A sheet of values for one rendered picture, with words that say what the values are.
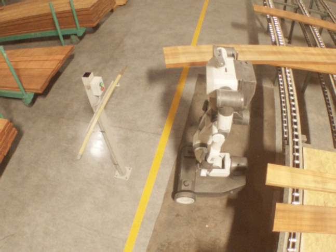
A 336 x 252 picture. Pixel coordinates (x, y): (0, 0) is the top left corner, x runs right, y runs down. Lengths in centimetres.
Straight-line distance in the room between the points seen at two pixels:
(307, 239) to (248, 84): 108
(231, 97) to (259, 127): 174
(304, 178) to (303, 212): 25
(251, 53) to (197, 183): 133
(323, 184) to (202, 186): 118
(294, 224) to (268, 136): 160
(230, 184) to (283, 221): 96
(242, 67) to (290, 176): 79
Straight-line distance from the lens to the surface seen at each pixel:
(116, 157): 244
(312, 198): 185
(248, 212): 255
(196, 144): 203
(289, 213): 168
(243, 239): 246
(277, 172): 177
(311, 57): 287
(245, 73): 156
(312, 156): 202
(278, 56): 264
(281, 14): 379
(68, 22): 462
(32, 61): 406
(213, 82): 148
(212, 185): 242
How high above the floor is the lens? 235
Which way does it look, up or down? 52 degrees down
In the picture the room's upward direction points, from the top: 8 degrees counter-clockwise
